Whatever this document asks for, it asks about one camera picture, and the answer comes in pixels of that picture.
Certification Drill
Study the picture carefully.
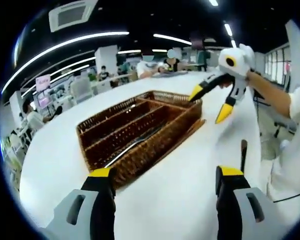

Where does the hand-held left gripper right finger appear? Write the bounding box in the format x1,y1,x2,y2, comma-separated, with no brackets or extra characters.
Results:
215,165,276,240

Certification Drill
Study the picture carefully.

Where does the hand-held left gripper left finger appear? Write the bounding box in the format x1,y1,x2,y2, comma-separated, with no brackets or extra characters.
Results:
43,167,117,240

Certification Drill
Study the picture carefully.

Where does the brown wicker storage tray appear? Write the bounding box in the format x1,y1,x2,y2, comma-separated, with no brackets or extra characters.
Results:
76,90,206,190

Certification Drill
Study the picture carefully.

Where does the person's right hand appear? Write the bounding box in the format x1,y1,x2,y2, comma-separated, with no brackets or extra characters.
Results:
216,79,231,90

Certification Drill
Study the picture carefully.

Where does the ceiling light strip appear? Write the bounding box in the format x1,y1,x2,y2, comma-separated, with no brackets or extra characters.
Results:
1,31,130,95
153,33,193,46
223,23,238,49

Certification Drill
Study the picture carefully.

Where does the black tripod stand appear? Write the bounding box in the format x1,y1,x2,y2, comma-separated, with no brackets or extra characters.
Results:
252,88,266,137

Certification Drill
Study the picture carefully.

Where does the dark cloth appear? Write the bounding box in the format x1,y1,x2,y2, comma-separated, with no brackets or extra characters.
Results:
152,70,190,79

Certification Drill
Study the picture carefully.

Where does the dark red hanging screen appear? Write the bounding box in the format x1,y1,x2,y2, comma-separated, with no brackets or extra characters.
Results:
189,31,208,49

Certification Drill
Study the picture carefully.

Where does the pink sign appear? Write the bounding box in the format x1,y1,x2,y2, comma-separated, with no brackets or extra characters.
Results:
35,74,52,91

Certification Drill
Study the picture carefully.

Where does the ceiling air conditioner vent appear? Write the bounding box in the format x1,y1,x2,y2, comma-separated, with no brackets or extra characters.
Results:
48,0,98,33

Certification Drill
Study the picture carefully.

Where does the black cable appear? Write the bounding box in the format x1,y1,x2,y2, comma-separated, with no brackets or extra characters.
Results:
272,188,300,203

